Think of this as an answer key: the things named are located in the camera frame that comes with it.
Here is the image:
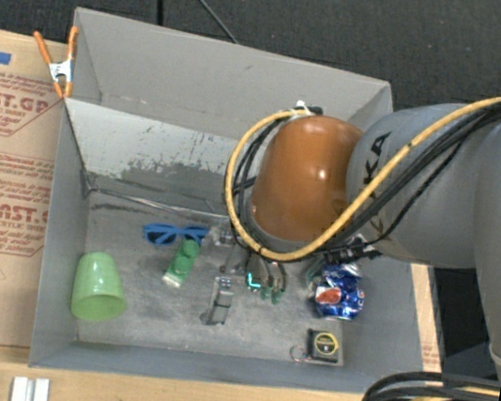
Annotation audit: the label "grey metal bin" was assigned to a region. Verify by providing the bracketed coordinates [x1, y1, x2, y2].
[15, 7, 474, 401]

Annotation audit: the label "crushed blue soda can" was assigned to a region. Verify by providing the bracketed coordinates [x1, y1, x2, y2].
[306, 257, 372, 326]

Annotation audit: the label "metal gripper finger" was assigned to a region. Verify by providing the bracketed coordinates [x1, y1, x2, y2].
[199, 273, 238, 331]
[210, 227, 247, 277]

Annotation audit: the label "light green plastic cup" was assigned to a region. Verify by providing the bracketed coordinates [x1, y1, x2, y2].
[67, 247, 137, 329]

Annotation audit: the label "black and yellow tape measure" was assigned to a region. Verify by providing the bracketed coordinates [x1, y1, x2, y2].
[288, 325, 345, 368]

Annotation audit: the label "black cylinder on white bracket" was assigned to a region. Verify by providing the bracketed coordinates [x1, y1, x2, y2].
[321, 231, 386, 270]

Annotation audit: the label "green and white bottle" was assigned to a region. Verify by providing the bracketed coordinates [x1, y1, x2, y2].
[159, 235, 204, 293]

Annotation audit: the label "blue sunglasses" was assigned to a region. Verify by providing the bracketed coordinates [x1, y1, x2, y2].
[140, 216, 212, 255]

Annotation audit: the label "brown cardboard board, red print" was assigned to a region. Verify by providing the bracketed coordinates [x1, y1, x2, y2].
[0, 27, 486, 401]

